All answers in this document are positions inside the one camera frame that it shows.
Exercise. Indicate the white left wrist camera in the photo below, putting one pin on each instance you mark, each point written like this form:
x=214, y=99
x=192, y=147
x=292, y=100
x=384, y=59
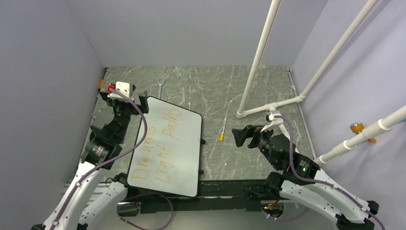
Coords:
x=122, y=87

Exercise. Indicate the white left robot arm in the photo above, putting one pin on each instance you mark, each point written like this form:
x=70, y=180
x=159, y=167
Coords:
x=104, y=146

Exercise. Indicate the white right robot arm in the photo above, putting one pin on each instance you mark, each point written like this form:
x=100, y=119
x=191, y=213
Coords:
x=298, y=178

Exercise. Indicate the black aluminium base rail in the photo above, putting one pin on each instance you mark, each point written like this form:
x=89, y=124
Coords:
x=248, y=195

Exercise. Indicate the silver open-end wrench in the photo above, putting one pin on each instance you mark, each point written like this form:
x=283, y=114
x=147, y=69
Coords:
x=160, y=84

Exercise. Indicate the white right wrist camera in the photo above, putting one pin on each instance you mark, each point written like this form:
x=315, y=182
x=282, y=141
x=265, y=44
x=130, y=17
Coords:
x=274, y=121

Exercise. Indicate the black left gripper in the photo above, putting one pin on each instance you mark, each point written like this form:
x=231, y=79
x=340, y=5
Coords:
x=143, y=105

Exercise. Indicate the orange clamp on pipe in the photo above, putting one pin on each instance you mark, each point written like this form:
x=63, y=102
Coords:
x=357, y=128

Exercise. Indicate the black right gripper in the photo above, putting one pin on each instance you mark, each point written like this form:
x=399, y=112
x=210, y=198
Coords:
x=240, y=135

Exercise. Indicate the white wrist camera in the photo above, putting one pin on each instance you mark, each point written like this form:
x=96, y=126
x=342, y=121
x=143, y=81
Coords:
x=274, y=121
x=122, y=87

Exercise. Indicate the orange-black screwdriver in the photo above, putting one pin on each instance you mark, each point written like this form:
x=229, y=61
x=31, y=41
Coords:
x=100, y=85

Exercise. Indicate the white PVC pipe frame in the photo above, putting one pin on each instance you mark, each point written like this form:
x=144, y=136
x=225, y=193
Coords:
x=287, y=26

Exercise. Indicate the white whiteboard black frame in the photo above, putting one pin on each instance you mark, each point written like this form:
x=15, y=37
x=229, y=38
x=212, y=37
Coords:
x=168, y=160

